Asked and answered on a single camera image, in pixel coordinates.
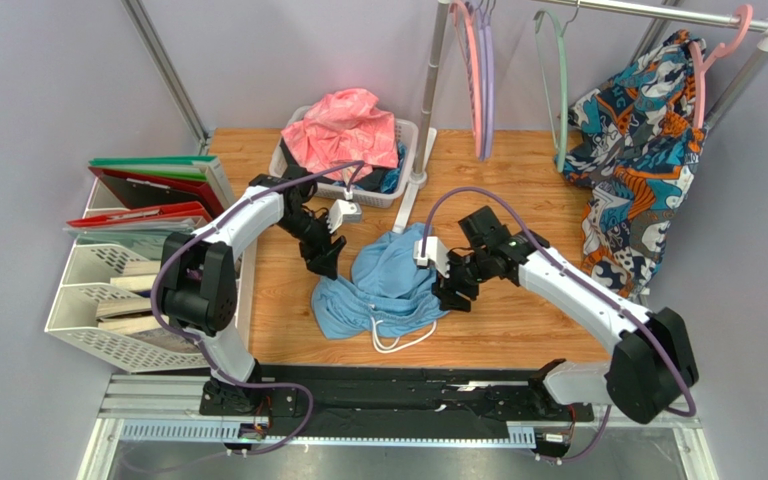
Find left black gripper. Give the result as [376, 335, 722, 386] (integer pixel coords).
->
[277, 210, 348, 282]

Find light blue shorts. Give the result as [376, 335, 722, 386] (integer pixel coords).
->
[311, 223, 446, 354]

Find mint green hanger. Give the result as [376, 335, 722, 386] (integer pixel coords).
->
[533, 8, 570, 173]

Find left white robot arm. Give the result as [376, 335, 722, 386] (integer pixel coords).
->
[150, 174, 362, 389]

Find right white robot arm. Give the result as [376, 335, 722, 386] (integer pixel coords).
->
[413, 207, 699, 424]

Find colourful patterned shorts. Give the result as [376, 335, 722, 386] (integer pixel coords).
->
[562, 29, 708, 297]

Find purple hanger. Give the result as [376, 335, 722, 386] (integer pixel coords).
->
[473, 1, 495, 161]

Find pink hanger with shorts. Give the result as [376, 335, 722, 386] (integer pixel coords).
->
[688, 4, 754, 130]

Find dark garment in basket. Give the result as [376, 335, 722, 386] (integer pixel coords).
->
[278, 139, 407, 194]

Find dark red folder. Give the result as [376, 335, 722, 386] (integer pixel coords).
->
[88, 167, 225, 217]

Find pink garment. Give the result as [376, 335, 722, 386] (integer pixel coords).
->
[281, 88, 399, 180]

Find red clipboard folder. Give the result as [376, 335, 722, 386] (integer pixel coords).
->
[66, 201, 213, 228]

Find green folder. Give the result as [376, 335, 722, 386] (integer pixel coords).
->
[88, 156, 224, 180]

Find white plastic basket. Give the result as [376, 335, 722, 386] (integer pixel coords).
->
[268, 105, 419, 209]

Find white file organiser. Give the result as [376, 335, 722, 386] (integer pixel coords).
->
[44, 176, 259, 373]

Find metal clothes rack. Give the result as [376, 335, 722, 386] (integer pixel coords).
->
[392, 0, 768, 233]

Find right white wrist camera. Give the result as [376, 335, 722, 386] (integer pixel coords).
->
[413, 236, 450, 278]

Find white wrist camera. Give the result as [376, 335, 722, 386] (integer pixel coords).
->
[413, 236, 450, 278]
[327, 189, 363, 234]

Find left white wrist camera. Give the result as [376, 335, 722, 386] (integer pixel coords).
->
[327, 189, 363, 234]

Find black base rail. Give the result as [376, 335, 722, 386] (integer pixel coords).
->
[199, 364, 595, 440]

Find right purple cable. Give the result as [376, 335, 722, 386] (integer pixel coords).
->
[421, 186, 699, 464]

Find aluminium frame post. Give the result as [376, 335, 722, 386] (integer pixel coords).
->
[121, 0, 212, 154]

